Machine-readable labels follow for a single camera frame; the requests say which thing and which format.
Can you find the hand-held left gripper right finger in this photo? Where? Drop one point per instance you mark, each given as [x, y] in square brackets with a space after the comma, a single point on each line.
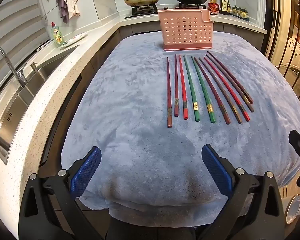
[216, 168]

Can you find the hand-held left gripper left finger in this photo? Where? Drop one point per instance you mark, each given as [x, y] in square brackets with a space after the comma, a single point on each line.
[86, 170]

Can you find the dark red chopstick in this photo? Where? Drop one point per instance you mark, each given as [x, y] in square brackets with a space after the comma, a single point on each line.
[176, 108]
[225, 116]
[169, 120]

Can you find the brown chopstick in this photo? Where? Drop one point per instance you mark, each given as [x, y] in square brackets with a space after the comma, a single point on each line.
[249, 98]
[236, 116]
[249, 106]

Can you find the green chopstick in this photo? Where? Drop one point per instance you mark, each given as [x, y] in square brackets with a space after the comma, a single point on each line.
[210, 112]
[195, 111]

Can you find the pink perforated plastic utensil basket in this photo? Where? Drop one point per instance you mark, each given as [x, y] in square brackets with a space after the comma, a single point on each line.
[185, 30]

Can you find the white round dish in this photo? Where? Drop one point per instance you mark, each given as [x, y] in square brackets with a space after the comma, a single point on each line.
[293, 208]

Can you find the blue plush blanket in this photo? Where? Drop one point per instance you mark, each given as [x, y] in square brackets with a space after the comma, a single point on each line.
[130, 92]

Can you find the stainless steel sink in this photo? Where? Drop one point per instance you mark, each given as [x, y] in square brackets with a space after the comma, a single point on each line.
[30, 90]

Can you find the white plate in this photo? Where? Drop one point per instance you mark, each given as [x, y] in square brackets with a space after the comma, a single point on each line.
[73, 40]

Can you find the green dish soap bottle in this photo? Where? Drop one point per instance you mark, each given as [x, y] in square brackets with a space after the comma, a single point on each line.
[57, 36]

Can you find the chrome kitchen faucet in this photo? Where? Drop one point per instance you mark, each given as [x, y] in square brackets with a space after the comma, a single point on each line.
[5, 55]

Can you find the row of small spice jars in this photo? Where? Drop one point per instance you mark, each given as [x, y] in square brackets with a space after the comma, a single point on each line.
[240, 12]

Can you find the red food tub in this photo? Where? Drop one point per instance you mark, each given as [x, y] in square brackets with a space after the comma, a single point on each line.
[213, 8]

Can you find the dark soy sauce bottle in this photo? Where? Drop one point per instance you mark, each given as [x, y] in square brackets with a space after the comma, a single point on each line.
[224, 5]

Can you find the white window blinds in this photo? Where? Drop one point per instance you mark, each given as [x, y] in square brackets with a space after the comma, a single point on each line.
[20, 17]

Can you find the purple hanging cloth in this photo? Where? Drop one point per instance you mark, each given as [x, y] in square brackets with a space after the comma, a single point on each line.
[62, 5]

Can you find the white hanging cloth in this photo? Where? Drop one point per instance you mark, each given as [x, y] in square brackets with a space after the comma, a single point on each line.
[72, 2]

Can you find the black gas stove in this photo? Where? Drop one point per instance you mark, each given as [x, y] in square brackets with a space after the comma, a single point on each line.
[145, 11]

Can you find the glass door with wooden frame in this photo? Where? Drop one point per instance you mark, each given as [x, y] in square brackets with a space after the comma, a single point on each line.
[290, 30]

